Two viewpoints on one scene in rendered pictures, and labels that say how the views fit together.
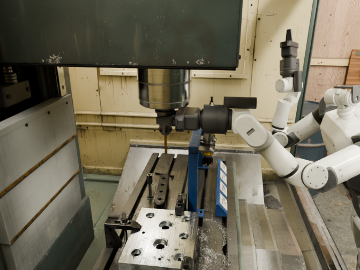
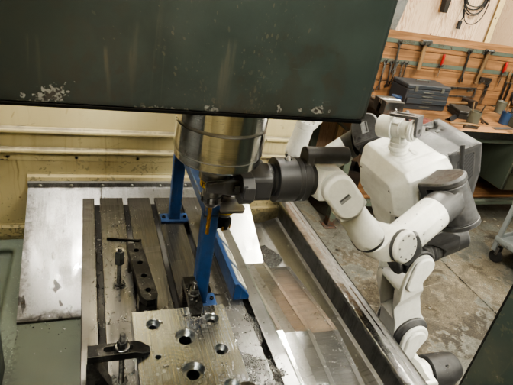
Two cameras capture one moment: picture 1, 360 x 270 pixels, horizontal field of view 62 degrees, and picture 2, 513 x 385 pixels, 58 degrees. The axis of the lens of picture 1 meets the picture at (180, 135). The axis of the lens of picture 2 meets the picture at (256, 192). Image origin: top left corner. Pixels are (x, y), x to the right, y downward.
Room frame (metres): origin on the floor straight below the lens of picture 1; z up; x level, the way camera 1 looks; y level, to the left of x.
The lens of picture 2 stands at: (0.18, 0.36, 1.80)
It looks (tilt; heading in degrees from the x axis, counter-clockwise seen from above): 27 degrees down; 329
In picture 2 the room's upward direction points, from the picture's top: 11 degrees clockwise
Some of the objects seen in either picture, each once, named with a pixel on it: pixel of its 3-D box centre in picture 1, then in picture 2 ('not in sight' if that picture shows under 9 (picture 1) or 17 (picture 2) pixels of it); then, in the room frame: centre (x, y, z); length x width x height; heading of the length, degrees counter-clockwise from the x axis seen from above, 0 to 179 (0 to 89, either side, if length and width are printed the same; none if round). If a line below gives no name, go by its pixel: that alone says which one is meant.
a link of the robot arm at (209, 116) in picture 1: (197, 118); (263, 178); (0.86, -0.05, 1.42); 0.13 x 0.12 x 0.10; 172
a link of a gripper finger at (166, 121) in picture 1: (166, 121); (223, 188); (0.84, 0.04, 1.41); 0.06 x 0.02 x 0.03; 82
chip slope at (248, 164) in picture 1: (187, 190); (153, 256); (1.52, -0.05, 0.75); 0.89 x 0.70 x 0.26; 82
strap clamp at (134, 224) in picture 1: (123, 230); (118, 359); (0.89, 0.21, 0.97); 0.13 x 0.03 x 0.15; 82
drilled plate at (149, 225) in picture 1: (163, 239); (188, 360); (0.85, 0.06, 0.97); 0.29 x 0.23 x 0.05; 172
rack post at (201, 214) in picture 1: (192, 184); (203, 260); (1.09, -0.05, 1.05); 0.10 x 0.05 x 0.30; 82
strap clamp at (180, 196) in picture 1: (180, 209); (191, 302); (1.02, 0.00, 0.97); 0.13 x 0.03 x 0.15; 172
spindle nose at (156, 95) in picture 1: (164, 82); (221, 125); (0.88, 0.05, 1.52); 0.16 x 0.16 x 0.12
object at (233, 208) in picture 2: (207, 149); (231, 208); (1.09, -0.11, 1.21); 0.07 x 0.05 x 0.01; 82
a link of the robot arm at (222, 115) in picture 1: (235, 114); (316, 171); (0.86, -0.17, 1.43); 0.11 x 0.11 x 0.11; 82
